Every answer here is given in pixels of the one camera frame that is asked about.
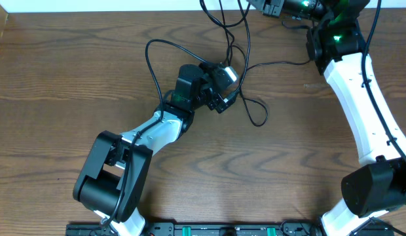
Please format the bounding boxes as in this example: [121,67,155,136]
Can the thick black USB cable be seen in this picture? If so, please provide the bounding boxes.
[199,0,269,128]

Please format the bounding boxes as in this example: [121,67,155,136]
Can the black left camera cable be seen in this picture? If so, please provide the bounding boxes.
[100,39,210,230]

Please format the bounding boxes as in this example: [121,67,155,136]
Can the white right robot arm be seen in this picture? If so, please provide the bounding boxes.
[252,0,406,235]

